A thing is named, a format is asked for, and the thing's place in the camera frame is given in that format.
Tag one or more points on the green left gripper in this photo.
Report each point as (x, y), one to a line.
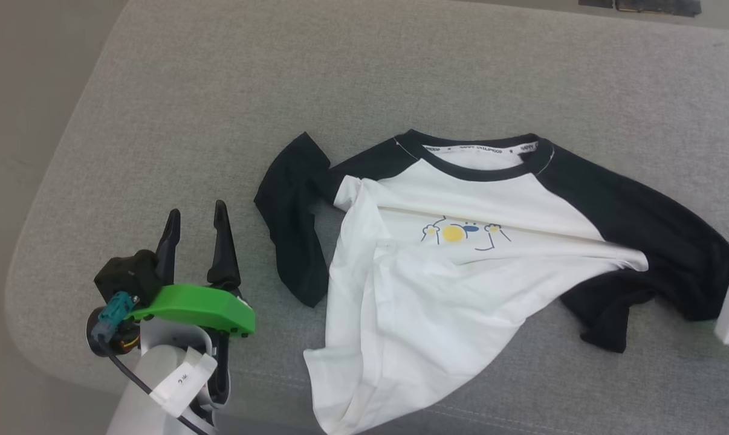
(201, 308)

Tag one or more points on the black and white T-shirt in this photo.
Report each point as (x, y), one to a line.
(431, 290)

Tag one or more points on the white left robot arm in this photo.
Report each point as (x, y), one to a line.
(141, 393)

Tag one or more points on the long black floor mat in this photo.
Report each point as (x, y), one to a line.
(657, 6)

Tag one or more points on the small black floor mat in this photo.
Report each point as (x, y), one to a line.
(595, 3)

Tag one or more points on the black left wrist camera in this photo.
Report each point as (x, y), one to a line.
(126, 275)

